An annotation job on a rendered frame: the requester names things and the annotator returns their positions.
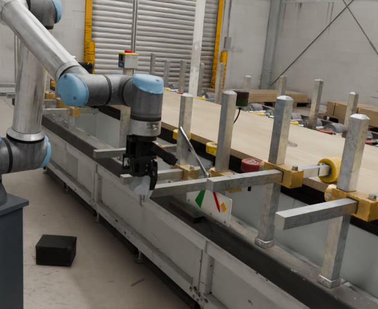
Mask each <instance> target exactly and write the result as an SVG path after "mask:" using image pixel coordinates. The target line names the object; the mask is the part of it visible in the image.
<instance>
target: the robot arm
mask: <svg viewBox="0 0 378 309"><path fill-rule="evenodd" d="M61 17H62V6H61V1H60V0H0V24H2V25H4V26H8V27H9V28H10V29H11V30H12V31H13V32H14V33H15V35H16V36H17V37H18V38H19V39H20V49H19V56H18V69H17V82H16V90H15V103H14V110H13V123H12V126H11V127H9V128H8V129H7V132H6V137H1V136H0V206H2V205H4V204H6V203H7V193H6V190H5V188H4V186H3V184H2V174H10V173H14V172H22V171H27V170H36V169H39V168H42V167H45V166H46V165H47V164H48V162H49V160H50V156H51V145H50V142H48V141H49V139H48V137H47V136H46V135H45V133H44V132H43V130H41V122H42V113H43V103H44V97H45V87H46V82H47V72H48V73H49V74H50V75H51V77H52V78H53V79H54V80H55V82H56V83H57V84H58V95H59V97H60V100H61V101H62V102H63V103H64V104H65V105H67V106H69V107H82V106H94V105H124V106H127V107H130V129H129V132H130V133H131V134H133V135H126V153H123V166H122V170H128V172H129V175H131V176H133V177H136V178H135V181H133V182H132V183H131V184H130V185H129V189H130V190H131V191H134V193H136V194H139V195H142V200H143V202H147V200H148V199H149V197H150V196H151V194H152V192H153V190H154V189H155V186H156V183H157V171H158V165H157V159H156V155H157V156H158V157H160V158H161V159H163V162H165V163H166V164H168V165H173V166H175V164H176V162H177V161H178V159H177V158H175V157H176V156H175V155H173V153H170V152H167V151H165V150H164V149H163V148H161V147H160V146H158V145H156V144H155V143H154V142H153V141H156V140H157V135H159V134H160V133H161V118H162V102H163V93H164V81H163V79H161V78H160V77H157V76H154V75H148V74H134V75H133V76H128V75H123V74H120V73H111V74H89V73H88V72H87V70H86V69H85V68H84V67H82V66H81V65H79V64H78V63H77V61H76V60H75V59H74V58H73V57H72V56H71V55H70V54H69V53H68V52H67V50H66V49H65V48H64V47H63V46H62V45H61V44H60V43H59V42H58V41H57V40H56V39H55V38H54V37H53V36H52V30H53V27H54V24H56V23H59V21H60V19H61ZM124 158H129V159H128V160H127V163H128V164H126V166H124Z"/></svg>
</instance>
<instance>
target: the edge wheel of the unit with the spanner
mask: <svg viewBox="0 0 378 309"><path fill-rule="evenodd" d="M260 163H261V161H260V160H257V159H243V160H242V161H241V170H242V171H243V172H246V173H250V172H259V165H260ZM248 191H251V186H250V187H248Z"/></svg>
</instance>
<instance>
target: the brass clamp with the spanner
mask: <svg viewBox="0 0 378 309"><path fill-rule="evenodd" d="M208 172H210V173H211V175H212V177H221V176H226V175H233V173H231V172H229V171H228V172H221V173H220V172H218V171H216V170H215V169H214V167H213V168H211V169H210V170H209V171H208ZM241 189H242V188H237V189H230V190H225V191H227V192H229V193H236V192H241Z"/></svg>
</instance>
